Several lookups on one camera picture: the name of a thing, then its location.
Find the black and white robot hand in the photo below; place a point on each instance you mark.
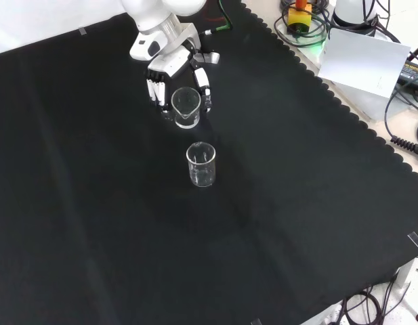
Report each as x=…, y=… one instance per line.
x=169, y=64

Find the clear glass beaker with water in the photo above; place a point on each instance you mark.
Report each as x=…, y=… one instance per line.
x=186, y=118

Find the grey tape strip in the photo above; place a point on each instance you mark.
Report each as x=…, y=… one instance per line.
x=256, y=322
x=83, y=31
x=417, y=241

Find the yellow emergency stop button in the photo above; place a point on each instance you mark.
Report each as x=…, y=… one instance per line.
x=299, y=17

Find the black scalloped bench cloth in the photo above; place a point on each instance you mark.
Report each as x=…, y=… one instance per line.
x=93, y=203

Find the white device with black base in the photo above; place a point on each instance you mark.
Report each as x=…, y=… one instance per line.
x=347, y=13

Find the pale grey board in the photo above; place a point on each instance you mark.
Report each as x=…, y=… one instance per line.
x=361, y=61

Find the black power adapter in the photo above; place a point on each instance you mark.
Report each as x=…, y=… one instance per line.
x=412, y=72

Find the white power strip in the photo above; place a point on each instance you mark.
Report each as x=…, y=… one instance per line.
x=330, y=316

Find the white metal box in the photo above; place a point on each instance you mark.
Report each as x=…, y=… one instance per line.
x=413, y=284

